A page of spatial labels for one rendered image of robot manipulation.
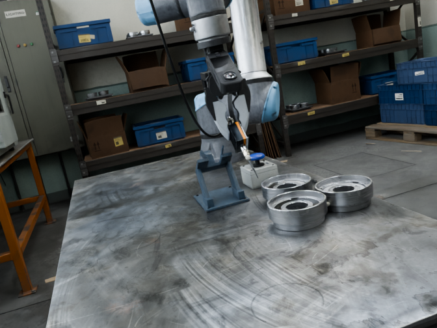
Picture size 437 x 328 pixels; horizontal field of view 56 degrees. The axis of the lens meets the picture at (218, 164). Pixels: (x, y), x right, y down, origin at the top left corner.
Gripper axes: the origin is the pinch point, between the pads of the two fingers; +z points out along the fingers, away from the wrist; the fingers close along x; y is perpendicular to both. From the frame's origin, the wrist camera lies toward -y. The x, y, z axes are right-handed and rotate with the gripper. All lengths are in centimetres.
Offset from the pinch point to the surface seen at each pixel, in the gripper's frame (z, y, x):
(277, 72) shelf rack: 24, 339, -133
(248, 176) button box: 12.4, 6.7, -2.2
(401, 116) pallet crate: 99, 311, -253
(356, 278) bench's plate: 13.3, -42.2, -2.2
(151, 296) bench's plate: 12.4, -32.4, 24.0
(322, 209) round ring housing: 11.6, -24.1, -6.8
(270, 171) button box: 12.4, 5.2, -7.4
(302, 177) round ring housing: 12.0, -5.5, -11.2
